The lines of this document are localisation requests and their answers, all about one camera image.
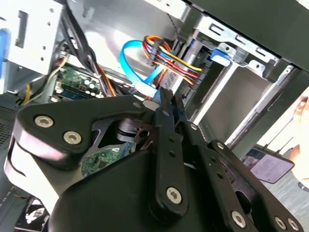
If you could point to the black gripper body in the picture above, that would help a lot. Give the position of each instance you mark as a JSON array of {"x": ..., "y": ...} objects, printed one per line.
[{"x": 108, "y": 198}]

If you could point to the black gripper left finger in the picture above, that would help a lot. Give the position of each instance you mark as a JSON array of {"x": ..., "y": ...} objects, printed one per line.
[{"x": 72, "y": 113}]

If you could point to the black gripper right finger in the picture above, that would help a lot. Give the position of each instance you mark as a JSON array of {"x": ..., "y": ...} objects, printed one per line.
[{"x": 217, "y": 164}]

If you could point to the hard disk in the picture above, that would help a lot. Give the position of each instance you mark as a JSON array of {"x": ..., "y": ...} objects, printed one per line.
[{"x": 222, "y": 56}]

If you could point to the bare person hand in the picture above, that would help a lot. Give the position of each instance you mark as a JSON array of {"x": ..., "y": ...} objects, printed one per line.
[{"x": 294, "y": 153}]

